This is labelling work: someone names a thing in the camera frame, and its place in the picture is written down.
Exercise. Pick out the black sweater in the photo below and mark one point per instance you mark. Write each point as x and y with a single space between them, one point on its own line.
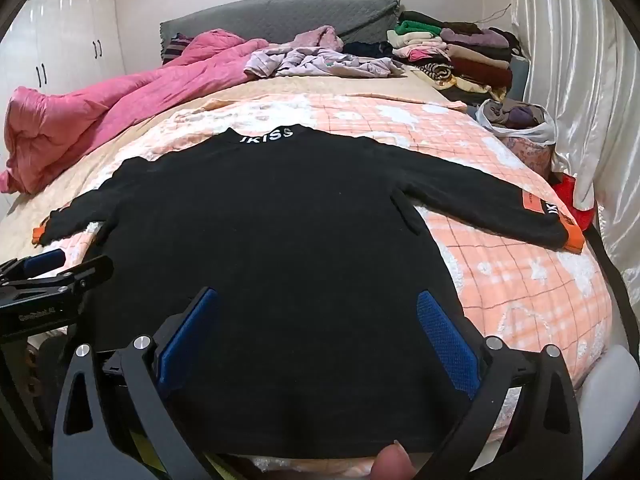
275 235

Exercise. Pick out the red cloth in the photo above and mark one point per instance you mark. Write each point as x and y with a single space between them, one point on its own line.
565 192

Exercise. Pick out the mauve fleece garment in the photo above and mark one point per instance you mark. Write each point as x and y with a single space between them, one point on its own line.
320 37

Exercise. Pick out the white satin curtain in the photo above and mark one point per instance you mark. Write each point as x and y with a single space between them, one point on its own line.
575 60

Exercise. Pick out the dark navy garment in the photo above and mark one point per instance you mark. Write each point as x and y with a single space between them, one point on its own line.
367 50

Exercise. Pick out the pink quilt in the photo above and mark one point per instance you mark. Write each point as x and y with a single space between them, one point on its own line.
100 120

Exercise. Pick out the orange plaid fleece blanket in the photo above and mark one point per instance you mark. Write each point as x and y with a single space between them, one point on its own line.
500 270

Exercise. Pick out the pink floral container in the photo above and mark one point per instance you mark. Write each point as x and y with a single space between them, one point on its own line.
527 155

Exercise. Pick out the person's right hand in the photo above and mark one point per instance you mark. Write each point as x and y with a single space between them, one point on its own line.
395 462

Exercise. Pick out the grey box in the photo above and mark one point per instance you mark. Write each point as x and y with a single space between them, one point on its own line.
521 77

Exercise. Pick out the dark striped garment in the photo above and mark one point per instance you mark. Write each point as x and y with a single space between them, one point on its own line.
175 49

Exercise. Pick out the lilac garment pile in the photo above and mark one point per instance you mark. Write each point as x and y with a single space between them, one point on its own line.
310 62

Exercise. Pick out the beige bed sheet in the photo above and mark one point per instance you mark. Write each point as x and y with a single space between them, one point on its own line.
65 200

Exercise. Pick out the stack of folded clothes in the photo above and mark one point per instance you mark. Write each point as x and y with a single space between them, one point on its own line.
465 55

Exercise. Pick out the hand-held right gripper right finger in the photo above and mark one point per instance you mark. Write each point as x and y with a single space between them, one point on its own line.
445 340

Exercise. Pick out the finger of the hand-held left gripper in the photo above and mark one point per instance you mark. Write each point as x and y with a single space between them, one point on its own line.
87 270
45 260

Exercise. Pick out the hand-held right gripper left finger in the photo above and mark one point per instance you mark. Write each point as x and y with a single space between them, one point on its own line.
192 340

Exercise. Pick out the grey quilted headboard cover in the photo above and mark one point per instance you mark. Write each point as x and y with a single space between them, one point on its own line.
275 20

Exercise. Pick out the plastic bag of clothes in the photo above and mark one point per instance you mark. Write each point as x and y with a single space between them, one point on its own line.
530 132

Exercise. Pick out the white wardrobe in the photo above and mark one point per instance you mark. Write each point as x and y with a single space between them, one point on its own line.
65 25

